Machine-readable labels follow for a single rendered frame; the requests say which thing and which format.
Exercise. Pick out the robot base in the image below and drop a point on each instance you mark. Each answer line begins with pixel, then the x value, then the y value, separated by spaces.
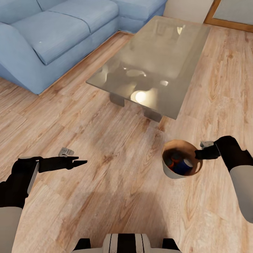
pixel 84 246

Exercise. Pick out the coffee table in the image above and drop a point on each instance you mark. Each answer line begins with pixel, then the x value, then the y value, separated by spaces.
pixel 155 67

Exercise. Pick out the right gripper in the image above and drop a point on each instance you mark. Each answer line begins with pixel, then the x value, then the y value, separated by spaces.
pixel 204 154

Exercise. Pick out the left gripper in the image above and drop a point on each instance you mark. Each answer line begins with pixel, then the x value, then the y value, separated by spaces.
pixel 65 162

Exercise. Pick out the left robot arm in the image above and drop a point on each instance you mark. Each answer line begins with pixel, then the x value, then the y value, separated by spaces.
pixel 18 186

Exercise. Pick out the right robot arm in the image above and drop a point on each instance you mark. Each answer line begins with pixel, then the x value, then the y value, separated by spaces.
pixel 240 167

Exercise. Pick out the trash can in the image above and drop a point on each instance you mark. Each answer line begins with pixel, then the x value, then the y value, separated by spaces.
pixel 186 150

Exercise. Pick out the robot trunk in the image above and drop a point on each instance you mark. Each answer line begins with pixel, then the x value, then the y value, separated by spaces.
pixel 126 243

